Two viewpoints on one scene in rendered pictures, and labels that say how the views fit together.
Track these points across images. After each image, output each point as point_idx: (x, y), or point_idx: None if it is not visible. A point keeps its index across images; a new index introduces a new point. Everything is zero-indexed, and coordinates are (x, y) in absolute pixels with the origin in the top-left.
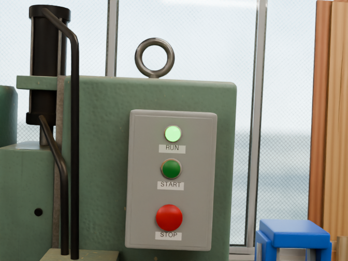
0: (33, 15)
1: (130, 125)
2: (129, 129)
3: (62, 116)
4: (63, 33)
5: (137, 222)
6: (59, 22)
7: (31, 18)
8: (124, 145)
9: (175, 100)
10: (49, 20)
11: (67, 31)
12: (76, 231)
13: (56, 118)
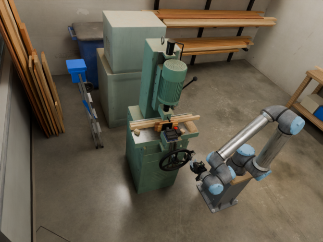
0: (175, 43)
1: (180, 51)
2: (180, 52)
3: (177, 56)
4: (181, 44)
5: None
6: (180, 42)
7: (174, 44)
8: None
9: None
10: (178, 43)
11: (182, 43)
12: None
13: (175, 58)
